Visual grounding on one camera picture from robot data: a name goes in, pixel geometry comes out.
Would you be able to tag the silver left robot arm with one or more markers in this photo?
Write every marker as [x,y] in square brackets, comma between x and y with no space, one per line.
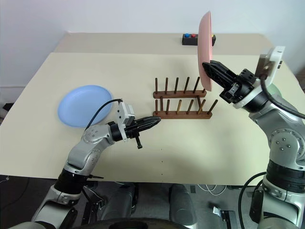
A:
[81,152]

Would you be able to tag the green plate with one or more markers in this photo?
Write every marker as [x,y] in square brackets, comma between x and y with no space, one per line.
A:
[274,90]

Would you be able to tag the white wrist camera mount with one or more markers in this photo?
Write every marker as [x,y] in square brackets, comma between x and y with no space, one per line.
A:
[124,114]
[271,64]

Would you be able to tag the wooden dish rack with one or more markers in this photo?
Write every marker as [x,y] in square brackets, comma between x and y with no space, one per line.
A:
[182,105]

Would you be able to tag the pink plate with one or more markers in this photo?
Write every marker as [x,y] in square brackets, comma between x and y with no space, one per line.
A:
[205,47]

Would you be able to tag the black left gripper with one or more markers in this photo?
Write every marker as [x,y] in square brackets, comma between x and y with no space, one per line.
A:
[133,133]

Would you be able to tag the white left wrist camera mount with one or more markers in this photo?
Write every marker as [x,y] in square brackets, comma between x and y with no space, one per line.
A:
[124,114]

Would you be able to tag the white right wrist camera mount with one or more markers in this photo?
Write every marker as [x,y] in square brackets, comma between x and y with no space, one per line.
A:
[271,64]

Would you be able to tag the black object beside table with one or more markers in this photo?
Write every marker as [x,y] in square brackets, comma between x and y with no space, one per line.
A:
[4,111]

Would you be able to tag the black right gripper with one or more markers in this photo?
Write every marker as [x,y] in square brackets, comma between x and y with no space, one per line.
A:
[238,91]

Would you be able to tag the dark rounded robot leg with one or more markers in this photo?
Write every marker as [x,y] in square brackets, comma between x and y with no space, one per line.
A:
[182,202]
[121,202]

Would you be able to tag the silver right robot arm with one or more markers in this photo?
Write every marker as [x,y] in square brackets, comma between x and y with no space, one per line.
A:
[281,143]

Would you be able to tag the metal clip on floor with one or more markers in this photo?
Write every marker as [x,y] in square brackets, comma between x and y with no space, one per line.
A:
[219,211]

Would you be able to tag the black button box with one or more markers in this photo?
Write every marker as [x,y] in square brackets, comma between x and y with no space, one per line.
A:
[189,41]

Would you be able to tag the blue plate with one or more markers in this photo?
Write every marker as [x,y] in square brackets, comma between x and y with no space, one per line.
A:
[84,105]

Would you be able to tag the dark round robot waist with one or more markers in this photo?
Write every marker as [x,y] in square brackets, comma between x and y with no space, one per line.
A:
[140,224]

